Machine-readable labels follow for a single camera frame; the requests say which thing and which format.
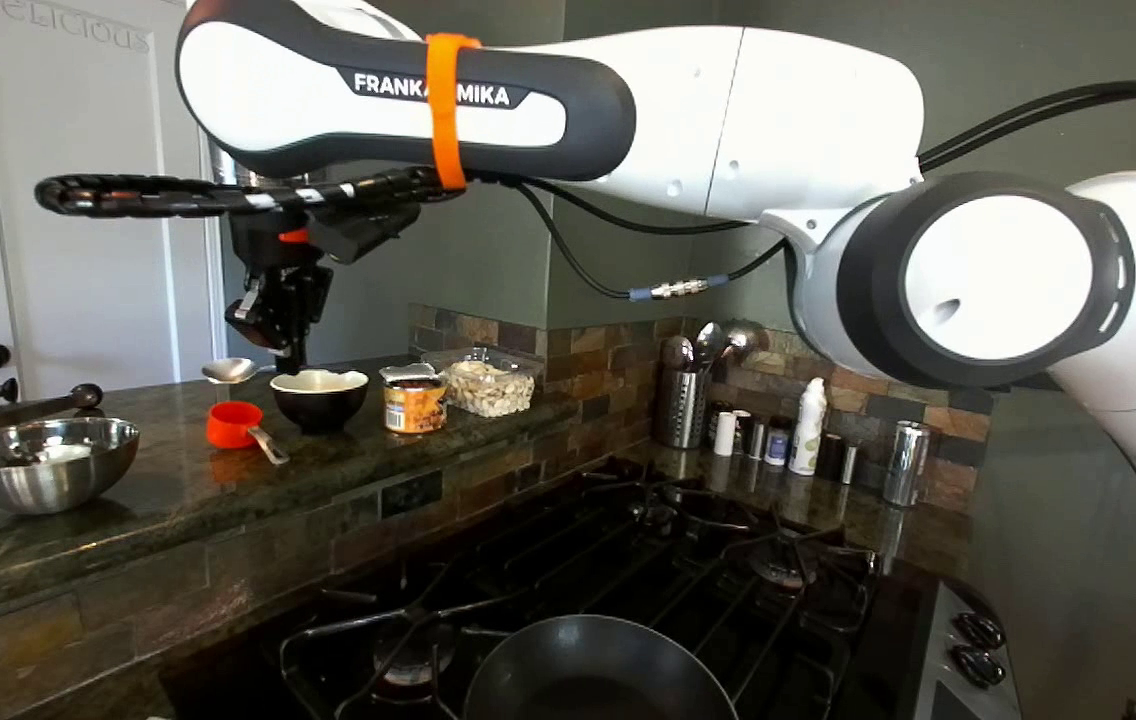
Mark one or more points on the clear plastic food bag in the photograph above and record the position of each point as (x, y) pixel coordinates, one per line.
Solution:
(494, 387)

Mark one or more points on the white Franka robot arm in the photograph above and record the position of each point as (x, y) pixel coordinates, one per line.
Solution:
(794, 135)

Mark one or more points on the black gas stove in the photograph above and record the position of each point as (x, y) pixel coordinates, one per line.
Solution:
(672, 575)

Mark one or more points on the black bowl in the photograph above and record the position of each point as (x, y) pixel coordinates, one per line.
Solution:
(317, 403)

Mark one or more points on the small white cup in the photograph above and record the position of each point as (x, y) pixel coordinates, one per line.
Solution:
(726, 432)

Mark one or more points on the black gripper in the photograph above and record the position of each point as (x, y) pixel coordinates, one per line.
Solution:
(289, 284)

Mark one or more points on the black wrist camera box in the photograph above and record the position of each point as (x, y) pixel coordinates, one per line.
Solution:
(248, 311)

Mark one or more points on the black shaker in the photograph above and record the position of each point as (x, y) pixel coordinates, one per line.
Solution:
(836, 461)

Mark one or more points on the perforated steel utensil holder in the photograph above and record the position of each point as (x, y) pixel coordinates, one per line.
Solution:
(683, 406)

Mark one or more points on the open nut can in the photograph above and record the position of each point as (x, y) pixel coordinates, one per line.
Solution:
(414, 403)

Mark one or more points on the steel ladle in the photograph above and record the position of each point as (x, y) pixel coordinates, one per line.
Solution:
(729, 343)

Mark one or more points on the dark wall outlet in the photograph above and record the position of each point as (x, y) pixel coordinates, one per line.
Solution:
(411, 493)

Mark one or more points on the white pumpkin seeds pile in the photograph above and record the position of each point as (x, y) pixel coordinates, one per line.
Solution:
(494, 387)

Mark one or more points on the white plastic bottle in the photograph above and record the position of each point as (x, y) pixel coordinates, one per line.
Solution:
(809, 431)

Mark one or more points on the silver metal can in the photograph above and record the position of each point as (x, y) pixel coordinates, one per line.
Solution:
(906, 464)

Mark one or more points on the metal spoon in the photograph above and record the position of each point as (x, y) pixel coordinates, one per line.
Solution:
(226, 369)

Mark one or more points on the white door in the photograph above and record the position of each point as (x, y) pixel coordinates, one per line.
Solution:
(75, 292)

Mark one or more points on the dark frying pan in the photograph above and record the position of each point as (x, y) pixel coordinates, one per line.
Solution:
(592, 675)

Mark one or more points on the steel mixing bowl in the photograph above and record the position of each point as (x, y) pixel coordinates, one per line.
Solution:
(40, 464)

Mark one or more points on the black rod with ball end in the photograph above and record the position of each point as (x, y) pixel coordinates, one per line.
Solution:
(48, 403)

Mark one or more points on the orange wrist clip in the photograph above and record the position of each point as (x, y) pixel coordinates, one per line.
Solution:
(293, 238)

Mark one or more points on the small blue jar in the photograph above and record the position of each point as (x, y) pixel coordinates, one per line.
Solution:
(779, 445)

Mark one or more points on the black stove knob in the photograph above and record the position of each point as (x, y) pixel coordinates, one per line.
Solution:
(977, 666)
(977, 630)

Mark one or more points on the orange measuring cup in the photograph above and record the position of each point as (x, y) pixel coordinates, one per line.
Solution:
(235, 426)

